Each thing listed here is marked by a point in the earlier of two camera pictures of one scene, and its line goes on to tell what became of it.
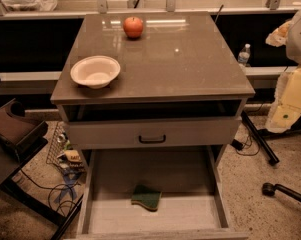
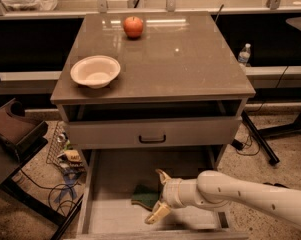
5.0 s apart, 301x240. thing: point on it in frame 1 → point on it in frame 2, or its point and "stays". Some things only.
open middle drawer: x=154 y=193 stays
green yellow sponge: x=146 y=196 stays
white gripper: x=299 y=39 → x=172 y=191
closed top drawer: x=153 y=132 stays
